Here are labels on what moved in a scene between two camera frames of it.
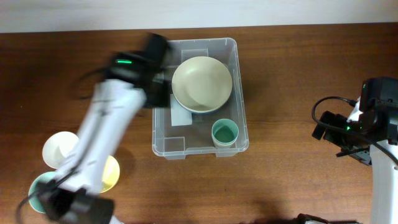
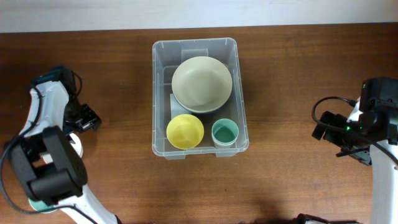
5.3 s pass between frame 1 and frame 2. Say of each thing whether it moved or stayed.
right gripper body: stayed
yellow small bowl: moved
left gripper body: moved
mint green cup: stayed
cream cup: stayed
